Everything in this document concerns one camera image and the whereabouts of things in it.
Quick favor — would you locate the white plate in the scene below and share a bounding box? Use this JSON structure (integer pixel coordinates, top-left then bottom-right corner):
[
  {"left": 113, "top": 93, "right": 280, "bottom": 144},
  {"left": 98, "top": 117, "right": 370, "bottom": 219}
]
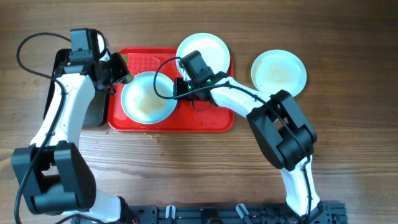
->
[
  {"left": 251, "top": 49, "right": 307, "bottom": 96},
  {"left": 121, "top": 72, "right": 177, "bottom": 124},
  {"left": 175, "top": 33, "right": 231, "bottom": 73}
]

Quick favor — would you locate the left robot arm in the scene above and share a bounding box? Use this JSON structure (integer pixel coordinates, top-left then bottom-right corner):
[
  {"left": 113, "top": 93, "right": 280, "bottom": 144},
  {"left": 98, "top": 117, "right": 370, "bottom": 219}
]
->
[{"left": 12, "top": 53, "right": 134, "bottom": 223}]

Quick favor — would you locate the black rectangular basin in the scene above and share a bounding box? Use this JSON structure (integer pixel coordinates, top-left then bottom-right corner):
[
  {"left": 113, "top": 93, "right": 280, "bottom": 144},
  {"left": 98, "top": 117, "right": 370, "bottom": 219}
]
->
[{"left": 43, "top": 49, "right": 109, "bottom": 128}]

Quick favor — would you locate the green yellow sponge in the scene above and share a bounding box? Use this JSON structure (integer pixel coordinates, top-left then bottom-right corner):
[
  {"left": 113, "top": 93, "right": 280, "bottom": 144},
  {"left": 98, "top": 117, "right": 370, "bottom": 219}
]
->
[{"left": 120, "top": 54, "right": 134, "bottom": 84}]

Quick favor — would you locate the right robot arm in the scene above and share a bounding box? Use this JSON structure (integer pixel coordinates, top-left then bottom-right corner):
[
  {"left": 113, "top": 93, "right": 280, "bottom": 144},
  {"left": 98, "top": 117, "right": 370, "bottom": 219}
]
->
[{"left": 173, "top": 73, "right": 320, "bottom": 220}]

